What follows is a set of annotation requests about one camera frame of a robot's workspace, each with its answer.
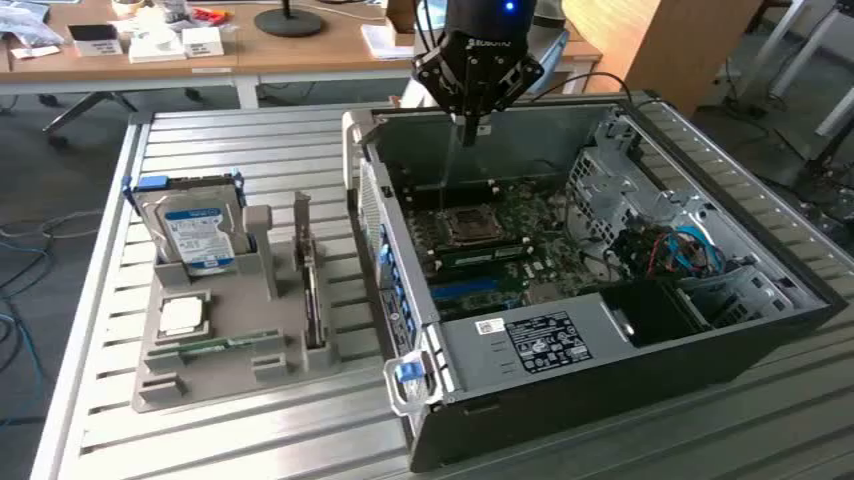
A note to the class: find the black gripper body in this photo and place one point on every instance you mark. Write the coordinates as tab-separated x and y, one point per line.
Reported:
487	60

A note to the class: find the green graphics card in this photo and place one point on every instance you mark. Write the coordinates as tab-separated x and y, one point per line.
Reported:
312	300

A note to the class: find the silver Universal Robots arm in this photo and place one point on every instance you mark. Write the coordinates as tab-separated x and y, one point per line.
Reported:
553	60

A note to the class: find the white paper stack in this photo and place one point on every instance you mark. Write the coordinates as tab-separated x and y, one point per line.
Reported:
387	45

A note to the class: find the wooden desk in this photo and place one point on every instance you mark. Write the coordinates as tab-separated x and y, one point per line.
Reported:
100	70
320	55

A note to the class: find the black round lamp base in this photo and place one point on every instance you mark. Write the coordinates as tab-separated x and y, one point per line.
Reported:
290	22

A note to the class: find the perforated metal disk bay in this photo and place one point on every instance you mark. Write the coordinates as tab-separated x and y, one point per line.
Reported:
603	195

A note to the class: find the CPU socket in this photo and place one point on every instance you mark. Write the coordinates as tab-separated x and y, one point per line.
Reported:
470	225

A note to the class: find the green motherboard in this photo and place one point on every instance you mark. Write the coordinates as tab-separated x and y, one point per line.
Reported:
554	250

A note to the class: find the red object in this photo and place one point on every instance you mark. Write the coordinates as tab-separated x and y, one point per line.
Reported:
212	16

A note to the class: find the white labelled box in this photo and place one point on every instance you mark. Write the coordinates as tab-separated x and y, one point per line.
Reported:
202	44

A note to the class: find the white box with cup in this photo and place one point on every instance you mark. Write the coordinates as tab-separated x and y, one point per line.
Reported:
156	47

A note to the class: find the blue expansion slot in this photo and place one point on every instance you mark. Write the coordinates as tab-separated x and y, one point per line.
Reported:
463	289

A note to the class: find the hard disk with blue caddy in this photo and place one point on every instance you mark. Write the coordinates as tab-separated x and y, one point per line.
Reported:
196	235

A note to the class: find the tape roll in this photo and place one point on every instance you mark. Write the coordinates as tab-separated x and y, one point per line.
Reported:
127	6

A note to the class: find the white box with black top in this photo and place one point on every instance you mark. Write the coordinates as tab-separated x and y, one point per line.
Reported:
95	37

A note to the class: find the black drive box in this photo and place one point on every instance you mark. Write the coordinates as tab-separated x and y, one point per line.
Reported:
654	315

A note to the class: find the black chair base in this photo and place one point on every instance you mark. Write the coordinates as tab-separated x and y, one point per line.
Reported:
80	111

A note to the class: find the silver disk bay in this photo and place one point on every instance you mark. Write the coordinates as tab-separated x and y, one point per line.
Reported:
741	295

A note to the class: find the grey printed parts rack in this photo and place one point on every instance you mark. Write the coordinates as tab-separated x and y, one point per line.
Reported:
240	310

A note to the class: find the grey power supply unit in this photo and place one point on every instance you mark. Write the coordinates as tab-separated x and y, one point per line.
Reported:
481	360

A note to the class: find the blue case latch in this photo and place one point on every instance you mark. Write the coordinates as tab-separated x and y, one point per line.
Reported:
408	372

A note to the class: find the white paper tag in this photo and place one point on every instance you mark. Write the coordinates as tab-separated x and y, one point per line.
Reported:
34	52

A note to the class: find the silver CPU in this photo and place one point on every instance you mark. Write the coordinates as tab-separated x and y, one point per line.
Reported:
182	315

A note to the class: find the clear plastic bag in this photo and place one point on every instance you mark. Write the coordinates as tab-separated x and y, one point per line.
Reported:
27	22

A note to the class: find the black open PC case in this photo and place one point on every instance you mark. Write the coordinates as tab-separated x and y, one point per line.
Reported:
601	400

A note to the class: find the white table frame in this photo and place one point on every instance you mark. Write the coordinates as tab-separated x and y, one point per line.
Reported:
805	50

